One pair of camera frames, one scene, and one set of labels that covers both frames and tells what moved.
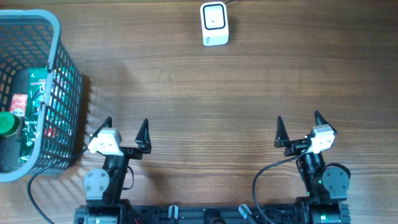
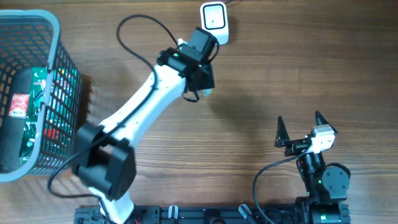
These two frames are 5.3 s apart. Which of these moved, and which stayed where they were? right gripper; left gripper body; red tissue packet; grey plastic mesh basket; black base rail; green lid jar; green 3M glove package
Moved: green 3M glove package; left gripper body; green lid jar
Stayed: right gripper; grey plastic mesh basket; black base rail; red tissue packet
